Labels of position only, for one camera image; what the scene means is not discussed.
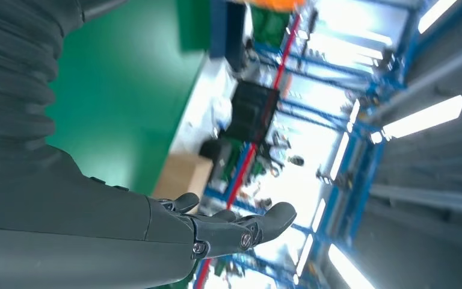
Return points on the blue metal rack frame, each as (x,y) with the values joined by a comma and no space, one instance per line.
(314,115)

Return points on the black equipment case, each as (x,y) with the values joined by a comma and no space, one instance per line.
(251,109)

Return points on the long ceiling light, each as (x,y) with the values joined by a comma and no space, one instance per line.
(346,269)
(434,14)
(422,117)

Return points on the green plastic crate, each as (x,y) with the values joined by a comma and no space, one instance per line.
(271,26)
(231,159)

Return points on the brown cardboard box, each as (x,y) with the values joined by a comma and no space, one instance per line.
(183,175)

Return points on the white table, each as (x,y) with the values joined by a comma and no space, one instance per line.
(199,115)

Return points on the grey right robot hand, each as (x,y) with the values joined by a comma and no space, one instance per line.
(75,231)

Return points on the red rack bar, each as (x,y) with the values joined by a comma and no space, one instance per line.
(247,163)

